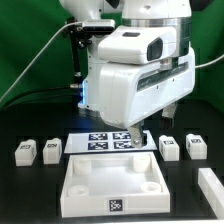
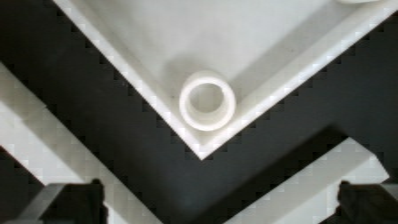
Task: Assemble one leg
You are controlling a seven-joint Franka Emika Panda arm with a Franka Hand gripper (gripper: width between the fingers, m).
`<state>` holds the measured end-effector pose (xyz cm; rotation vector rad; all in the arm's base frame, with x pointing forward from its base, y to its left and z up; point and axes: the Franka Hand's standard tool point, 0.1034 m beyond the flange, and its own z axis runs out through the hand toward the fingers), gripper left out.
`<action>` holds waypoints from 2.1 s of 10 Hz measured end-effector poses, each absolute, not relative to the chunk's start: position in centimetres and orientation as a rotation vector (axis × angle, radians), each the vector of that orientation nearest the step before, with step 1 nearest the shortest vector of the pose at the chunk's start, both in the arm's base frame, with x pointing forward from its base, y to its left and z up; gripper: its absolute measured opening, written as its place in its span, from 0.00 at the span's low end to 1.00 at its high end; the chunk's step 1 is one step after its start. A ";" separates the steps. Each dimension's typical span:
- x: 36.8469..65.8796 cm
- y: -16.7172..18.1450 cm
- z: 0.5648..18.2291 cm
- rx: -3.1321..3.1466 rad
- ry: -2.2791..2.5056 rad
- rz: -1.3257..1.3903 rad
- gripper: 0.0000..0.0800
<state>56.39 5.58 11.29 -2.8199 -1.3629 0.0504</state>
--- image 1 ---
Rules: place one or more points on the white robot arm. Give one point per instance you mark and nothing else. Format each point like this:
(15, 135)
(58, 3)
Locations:
(130, 13)

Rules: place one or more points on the silver camera on stand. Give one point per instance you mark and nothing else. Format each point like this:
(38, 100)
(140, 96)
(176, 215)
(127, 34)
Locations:
(102, 25)

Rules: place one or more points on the white square tabletop tray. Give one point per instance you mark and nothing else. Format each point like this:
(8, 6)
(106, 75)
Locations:
(113, 184)

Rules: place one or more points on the black camera stand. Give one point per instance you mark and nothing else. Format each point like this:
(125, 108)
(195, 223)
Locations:
(76, 50)

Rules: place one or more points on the white obstacle bar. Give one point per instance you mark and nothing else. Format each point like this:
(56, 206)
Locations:
(213, 191)

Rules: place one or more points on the white sheet with markers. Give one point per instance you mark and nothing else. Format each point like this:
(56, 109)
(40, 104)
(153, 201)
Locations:
(99, 142)

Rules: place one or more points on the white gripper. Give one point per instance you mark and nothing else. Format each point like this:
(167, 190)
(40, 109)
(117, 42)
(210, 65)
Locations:
(130, 93)

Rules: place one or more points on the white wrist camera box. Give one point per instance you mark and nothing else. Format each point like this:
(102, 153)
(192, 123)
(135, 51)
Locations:
(138, 45)

